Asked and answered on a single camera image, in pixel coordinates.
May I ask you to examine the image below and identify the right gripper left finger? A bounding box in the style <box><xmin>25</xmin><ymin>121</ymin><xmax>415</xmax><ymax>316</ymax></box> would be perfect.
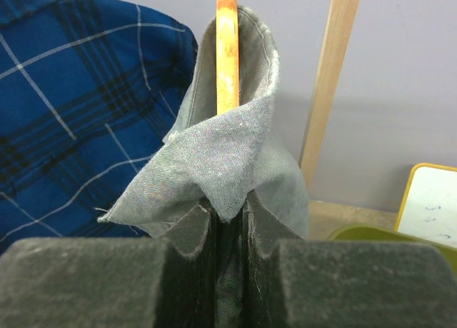
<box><xmin>1</xmin><ymin>200</ymin><xmax>217</xmax><ymax>327</ymax></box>

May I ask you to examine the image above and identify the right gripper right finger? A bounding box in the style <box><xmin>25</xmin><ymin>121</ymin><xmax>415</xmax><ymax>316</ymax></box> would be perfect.
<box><xmin>243</xmin><ymin>193</ymin><xmax>456</xmax><ymax>327</ymax></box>

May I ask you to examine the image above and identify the grey shirt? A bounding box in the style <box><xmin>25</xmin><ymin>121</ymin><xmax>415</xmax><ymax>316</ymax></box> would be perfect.
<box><xmin>99</xmin><ymin>5</ymin><xmax>308</xmax><ymax>327</ymax></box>

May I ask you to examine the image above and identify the wooden clothes hanger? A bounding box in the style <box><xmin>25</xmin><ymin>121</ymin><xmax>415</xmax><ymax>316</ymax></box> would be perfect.
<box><xmin>216</xmin><ymin>0</ymin><xmax>240</xmax><ymax>115</ymax></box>

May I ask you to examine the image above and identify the blue plaid shirt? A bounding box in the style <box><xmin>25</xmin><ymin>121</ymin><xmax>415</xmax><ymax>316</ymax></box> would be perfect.
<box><xmin>1</xmin><ymin>0</ymin><xmax>198</xmax><ymax>250</ymax></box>

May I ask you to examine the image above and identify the olive green plastic bin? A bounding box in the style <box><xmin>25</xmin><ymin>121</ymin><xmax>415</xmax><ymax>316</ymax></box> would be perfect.
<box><xmin>328</xmin><ymin>224</ymin><xmax>456</xmax><ymax>273</ymax></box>

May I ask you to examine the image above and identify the wooden clothes rack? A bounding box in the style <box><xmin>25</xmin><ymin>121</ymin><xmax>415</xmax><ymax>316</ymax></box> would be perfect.
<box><xmin>300</xmin><ymin>0</ymin><xmax>360</xmax><ymax>188</ymax></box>

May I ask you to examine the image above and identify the small whiteboard wooden frame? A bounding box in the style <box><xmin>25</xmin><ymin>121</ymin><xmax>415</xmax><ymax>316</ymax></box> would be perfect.
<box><xmin>394</xmin><ymin>163</ymin><xmax>456</xmax><ymax>249</ymax></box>

